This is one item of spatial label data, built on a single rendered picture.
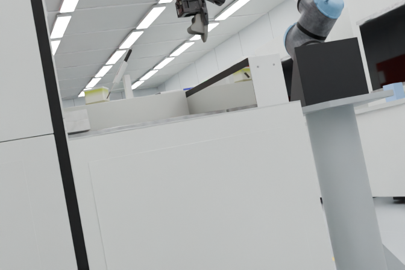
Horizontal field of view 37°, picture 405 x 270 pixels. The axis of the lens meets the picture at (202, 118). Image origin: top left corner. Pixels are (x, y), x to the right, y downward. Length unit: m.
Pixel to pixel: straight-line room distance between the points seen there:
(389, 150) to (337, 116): 3.62
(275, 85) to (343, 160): 0.45
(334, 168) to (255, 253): 0.57
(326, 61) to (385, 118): 3.58
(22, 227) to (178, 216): 0.41
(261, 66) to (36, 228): 0.75
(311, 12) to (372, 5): 3.80
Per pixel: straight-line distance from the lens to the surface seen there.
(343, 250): 2.04
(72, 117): 1.66
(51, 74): 1.22
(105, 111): 2.06
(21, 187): 1.19
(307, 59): 1.99
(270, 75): 1.65
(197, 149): 1.47
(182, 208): 1.46
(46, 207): 1.20
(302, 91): 1.97
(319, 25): 2.12
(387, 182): 5.72
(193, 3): 2.02
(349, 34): 6.65
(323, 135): 2.00
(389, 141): 5.58
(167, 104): 2.11
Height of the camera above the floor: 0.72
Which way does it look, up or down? 4 degrees up
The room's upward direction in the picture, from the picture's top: 11 degrees counter-clockwise
